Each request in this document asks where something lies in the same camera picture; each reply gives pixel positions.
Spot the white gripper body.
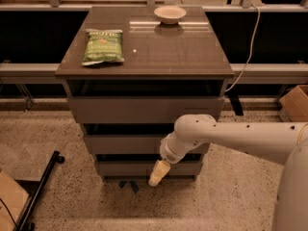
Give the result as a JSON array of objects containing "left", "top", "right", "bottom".
[{"left": 160, "top": 132, "right": 193, "bottom": 164}]

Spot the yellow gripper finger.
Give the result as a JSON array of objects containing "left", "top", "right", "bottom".
[{"left": 148, "top": 160, "right": 170, "bottom": 187}]

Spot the grey bottom drawer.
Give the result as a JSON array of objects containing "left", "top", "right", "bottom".
[{"left": 94, "top": 162, "right": 203, "bottom": 177}]

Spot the grey drawer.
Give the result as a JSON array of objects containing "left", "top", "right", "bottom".
[
  {"left": 84, "top": 136, "right": 162, "bottom": 154},
  {"left": 67, "top": 96, "right": 224, "bottom": 124},
  {"left": 94, "top": 162, "right": 203, "bottom": 177}
]

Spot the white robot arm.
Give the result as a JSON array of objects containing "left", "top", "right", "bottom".
[{"left": 148, "top": 115, "right": 308, "bottom": 231}]

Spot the grey middle drawer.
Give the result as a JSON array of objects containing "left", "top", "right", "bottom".
[{"left": 84, "top": 136, "right": 162, "bottom": 154}]

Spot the brown drawer cabinet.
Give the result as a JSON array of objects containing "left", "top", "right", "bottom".
[{"left": 54, "top": 5, "right": 235, "bottom": 182}]

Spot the grey top drawer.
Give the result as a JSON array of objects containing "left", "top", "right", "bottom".
[{"left": 67, "top": 96, "right": 224, "bottom": 124}]

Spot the blue tape cross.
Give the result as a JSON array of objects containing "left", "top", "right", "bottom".
[{"left": 117, "top": 180, "right": 140, "bottom": 195}]

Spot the green chip bag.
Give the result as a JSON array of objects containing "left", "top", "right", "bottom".
[{"left": 82, "top": 29, "right": 124, "bottom": 65}]

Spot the black metal stand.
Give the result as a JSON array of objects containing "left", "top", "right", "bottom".
[{"left": 16, "top": 151, "right": 65, "bottom": 231}]

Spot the cardboard box right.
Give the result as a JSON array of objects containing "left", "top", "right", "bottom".
[{"left": 279, "top": 85, "right": 308, "bottom": 122}]

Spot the cardboard box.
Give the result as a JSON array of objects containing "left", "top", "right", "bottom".
[
  {"left": 0, "top": 170, "right": 29, "bottom": 231},
  {"left": 279, "top": 85, "right": 308, "bottom": 122}
]

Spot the beige bowl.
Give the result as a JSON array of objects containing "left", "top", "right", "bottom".
[{"left": 154, "top": 6, "right": 187, "bottom": 25}]

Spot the cardboard box left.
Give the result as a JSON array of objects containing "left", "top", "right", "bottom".
[{"left": 0, "top": 170, "right": 29, "bottom": 231}]

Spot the grey metal railing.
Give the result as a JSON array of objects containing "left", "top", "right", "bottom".
[{"left": 0, "top": 64, "right": 308, "bottom": 85}]

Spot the white cable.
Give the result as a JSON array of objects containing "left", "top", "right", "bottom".
[{"left": 223, "top": 4, "right": 261, "bottom": 93}]

